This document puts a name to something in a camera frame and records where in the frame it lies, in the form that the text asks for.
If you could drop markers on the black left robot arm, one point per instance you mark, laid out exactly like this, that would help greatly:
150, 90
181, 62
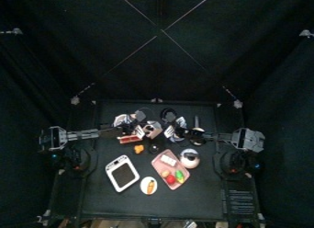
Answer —
82, 134

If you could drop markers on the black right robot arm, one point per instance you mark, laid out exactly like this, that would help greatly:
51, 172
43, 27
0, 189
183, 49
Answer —
245, 139

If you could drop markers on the grey white toy box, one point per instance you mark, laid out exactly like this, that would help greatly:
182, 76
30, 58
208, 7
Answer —
155, 128

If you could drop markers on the silver toy pot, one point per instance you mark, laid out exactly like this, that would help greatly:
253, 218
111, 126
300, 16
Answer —
123, 119

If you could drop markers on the small black round toy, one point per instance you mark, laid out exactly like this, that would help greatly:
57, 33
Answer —
154, 148

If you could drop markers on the orange yellow toy food piece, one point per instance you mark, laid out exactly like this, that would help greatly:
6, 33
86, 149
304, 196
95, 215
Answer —
139, 149

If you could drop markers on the pink rectangular tray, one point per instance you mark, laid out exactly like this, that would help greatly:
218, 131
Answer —
170, 169

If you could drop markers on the small orange toy food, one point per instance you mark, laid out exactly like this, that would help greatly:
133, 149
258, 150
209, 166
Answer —
165, 173

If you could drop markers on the green yellow toy vegetable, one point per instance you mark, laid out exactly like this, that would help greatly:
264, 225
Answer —
179, 176

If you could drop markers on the red toy tomato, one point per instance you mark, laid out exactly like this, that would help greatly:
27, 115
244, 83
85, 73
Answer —
170, 180

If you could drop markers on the white rectangular tray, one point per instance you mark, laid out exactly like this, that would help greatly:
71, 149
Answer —
122, 173

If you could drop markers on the white oval plate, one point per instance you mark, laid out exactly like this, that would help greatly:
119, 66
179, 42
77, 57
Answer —
149, 185

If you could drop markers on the orange toy carrot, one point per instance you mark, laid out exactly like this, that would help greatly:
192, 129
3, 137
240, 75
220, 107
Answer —
150, 186

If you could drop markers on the metal frame centre bracket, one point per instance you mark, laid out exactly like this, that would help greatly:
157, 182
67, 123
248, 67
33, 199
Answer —
157, 100

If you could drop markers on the metal frame corner bracket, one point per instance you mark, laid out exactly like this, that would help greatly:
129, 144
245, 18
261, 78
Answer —
75, 100
15, 31
306, 33
238, 104

